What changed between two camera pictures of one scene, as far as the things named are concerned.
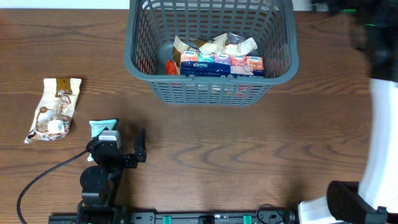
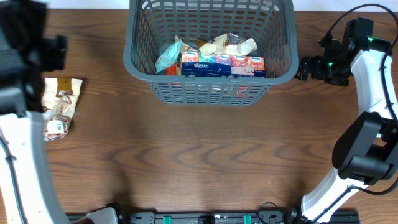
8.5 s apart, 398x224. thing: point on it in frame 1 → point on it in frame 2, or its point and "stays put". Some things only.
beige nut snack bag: x=55 y=111 stays put
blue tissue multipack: x=196 y=63 stays put
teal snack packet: x=96 y=127 → x=169 y=56
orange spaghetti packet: x=170 y=68 stays put
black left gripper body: x=127 y=162 → x=41 y=56
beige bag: x=229 y=44 stays put
